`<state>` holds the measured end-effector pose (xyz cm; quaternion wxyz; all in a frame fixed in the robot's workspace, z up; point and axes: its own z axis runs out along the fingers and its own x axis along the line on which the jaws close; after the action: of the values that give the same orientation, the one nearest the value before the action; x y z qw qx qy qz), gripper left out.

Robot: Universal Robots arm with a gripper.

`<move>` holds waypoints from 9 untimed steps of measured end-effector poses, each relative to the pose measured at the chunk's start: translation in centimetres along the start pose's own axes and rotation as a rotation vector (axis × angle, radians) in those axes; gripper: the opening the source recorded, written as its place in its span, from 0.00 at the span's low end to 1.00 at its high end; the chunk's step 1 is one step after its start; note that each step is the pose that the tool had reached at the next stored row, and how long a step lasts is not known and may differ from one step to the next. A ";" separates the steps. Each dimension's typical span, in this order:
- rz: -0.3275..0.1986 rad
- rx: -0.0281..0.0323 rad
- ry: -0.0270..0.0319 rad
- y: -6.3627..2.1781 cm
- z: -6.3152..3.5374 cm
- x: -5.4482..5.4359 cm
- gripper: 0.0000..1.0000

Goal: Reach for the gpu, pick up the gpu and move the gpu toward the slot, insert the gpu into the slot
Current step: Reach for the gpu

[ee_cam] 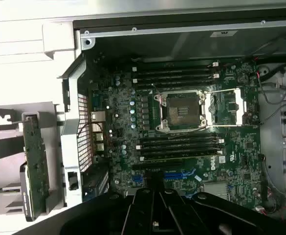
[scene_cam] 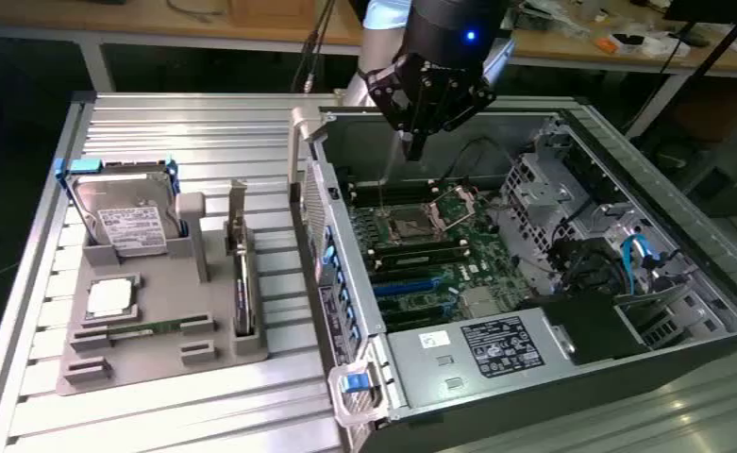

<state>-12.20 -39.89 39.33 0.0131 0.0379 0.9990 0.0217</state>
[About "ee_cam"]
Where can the black open PC case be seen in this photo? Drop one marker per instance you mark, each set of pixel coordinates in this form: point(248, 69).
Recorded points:
point(157, 46)

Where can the silver chipset heatsink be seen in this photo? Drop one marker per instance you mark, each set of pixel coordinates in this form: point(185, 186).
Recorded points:
point(214, 189)

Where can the green Dell motherboard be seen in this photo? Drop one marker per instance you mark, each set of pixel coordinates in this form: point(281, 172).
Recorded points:
point(123, 102)

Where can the RAM slot white latches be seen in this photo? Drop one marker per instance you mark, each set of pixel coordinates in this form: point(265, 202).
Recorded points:
point(179, 155)
point(174, 66)
point(174, 77)
point(179, 144)

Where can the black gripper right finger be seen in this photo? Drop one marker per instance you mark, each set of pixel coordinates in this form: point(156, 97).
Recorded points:
point(206, 215)

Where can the CPU socket with metal frame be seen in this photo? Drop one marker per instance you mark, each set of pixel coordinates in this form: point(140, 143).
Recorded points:
point(182, 111)

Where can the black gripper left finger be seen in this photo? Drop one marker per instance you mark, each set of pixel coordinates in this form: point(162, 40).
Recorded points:
point(89, 215)

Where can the metal locking lever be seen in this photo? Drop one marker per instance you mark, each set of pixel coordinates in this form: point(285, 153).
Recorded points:
point(221, 91)
point(233, 125)

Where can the metal disk bay cage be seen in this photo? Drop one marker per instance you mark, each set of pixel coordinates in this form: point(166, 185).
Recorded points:
point(272, 137)

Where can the RAM slot black latches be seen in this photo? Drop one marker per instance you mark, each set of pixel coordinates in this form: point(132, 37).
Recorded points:
point(174, 83)
point(179, 149)
point(179, 139)

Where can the silver socket cover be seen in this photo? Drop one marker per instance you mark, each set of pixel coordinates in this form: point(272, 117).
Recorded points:
point(210, 107)

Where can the grey parts rack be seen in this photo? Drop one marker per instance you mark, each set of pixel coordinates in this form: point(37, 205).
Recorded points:
point(54, 186)

